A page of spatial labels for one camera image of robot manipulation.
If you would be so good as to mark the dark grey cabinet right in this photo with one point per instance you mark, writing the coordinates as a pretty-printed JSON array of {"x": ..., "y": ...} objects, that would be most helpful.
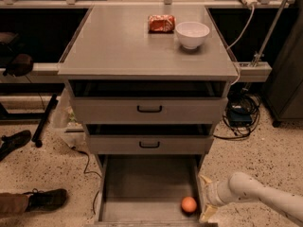
[{"x": 283, "y": 90}]

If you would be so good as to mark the middle grey drawer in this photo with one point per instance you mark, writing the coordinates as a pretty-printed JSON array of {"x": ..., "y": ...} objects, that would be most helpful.
[{"x": 149, "y": 138}]

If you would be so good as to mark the grey drawer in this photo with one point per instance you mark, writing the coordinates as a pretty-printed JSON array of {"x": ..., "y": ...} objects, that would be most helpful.
[
  {"x": 149, "y": 138},
  {"x": 119, "y": 101},
  {"x": 147, "y": 191}
]

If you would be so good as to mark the black shoe near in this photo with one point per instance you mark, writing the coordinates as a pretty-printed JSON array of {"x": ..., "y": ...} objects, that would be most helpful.
[{"x": 46, "y": 201}]

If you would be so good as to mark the metal stand pole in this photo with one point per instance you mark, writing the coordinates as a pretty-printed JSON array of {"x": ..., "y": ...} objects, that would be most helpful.
[{"x": 258, "y": 55}]

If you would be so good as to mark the black shoe far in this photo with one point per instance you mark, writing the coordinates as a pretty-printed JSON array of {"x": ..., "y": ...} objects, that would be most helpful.
[{"x": 11, "y": 143}]

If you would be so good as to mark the brown trouser leg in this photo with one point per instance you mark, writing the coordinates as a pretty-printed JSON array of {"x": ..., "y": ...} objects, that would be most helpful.
[{"x": 13, "y": 204}]

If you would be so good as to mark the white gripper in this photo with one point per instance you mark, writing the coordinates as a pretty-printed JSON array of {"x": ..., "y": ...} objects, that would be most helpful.
[{"x": 213, "y": 193}]

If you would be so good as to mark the bottom grey drawer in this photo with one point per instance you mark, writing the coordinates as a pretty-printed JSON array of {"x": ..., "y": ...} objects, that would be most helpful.
[{"x": 147, "y": 191}]

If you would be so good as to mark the white ceramic bowl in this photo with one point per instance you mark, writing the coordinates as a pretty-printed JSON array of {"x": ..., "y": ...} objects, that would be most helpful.
[{"x": 191, "y": 34}]

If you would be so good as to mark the crushed red soda can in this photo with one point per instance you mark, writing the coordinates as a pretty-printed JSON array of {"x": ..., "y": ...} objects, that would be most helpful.
[{"x": 161, "y": 23}]

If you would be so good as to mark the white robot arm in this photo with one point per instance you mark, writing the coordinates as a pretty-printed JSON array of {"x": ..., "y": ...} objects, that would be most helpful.
[{"x": 240, "y": 187}]

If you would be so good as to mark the top grey drawer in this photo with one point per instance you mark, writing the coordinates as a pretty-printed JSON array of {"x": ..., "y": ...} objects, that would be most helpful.
[{"x": 119, "y": 101}]

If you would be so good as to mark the clear plastic bag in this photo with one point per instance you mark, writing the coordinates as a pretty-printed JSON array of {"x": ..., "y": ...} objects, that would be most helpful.
[{"x": 64, "y": 123}]

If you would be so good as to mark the grey drawer cabinet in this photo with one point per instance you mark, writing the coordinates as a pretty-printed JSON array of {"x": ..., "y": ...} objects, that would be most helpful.
[{"x": 115, "y": 43}]

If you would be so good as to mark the black shoe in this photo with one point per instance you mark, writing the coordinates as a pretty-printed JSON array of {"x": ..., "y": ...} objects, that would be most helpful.
[
  {"x": 46, "y": 201},
  {"x": 11, "y": 143}
]

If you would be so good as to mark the orange fruit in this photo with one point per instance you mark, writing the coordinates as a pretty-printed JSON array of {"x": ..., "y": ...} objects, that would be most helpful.
[{"x": 189, "y": 205}]

